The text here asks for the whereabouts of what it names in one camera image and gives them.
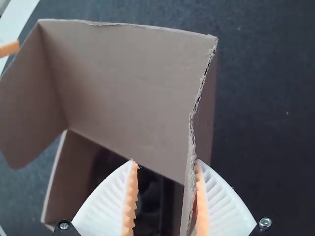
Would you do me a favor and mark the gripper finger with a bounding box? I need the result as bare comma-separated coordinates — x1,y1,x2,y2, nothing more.
0,40,20,59
54,159,140,236
194,159,273,236

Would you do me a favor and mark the cardboard box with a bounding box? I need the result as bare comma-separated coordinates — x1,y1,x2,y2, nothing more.
0,19,219,236

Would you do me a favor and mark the black mat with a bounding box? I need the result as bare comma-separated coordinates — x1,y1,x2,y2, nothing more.
0,0,315,236

